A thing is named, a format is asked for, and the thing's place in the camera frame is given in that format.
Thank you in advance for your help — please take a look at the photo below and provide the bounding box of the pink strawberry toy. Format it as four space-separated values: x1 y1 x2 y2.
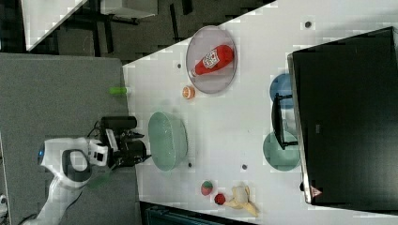
201 181 213 196

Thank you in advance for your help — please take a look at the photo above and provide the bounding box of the green mug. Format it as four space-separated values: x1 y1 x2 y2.
263 133 300 172

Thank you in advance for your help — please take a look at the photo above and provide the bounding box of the peeled banana toy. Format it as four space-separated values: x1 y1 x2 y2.
223 186 258 218

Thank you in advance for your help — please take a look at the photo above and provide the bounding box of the red ketchup bottle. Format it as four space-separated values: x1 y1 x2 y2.
189 45 235 77

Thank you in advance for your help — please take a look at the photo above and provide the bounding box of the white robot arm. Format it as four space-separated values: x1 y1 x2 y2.
19 116 149 225

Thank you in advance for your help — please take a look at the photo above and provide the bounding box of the grey round plate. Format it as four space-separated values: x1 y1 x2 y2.
185 26 237 94

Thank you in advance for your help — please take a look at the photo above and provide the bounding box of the toaster oven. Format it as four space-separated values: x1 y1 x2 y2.
271 26 398 215

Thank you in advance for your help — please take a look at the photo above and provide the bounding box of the green pepper toy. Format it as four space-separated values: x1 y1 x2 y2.
109 87 129 95

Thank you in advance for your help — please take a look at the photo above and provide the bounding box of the green plastic strainer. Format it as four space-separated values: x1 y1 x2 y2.
148 112 188 172

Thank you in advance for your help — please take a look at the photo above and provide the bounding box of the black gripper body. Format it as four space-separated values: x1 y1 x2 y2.
99 116 150 167

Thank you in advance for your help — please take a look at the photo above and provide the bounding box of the blue cup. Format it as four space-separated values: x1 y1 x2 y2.
269 73 294 110

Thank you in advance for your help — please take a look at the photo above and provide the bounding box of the orange slice toy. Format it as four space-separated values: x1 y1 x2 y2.
182 85 195 99

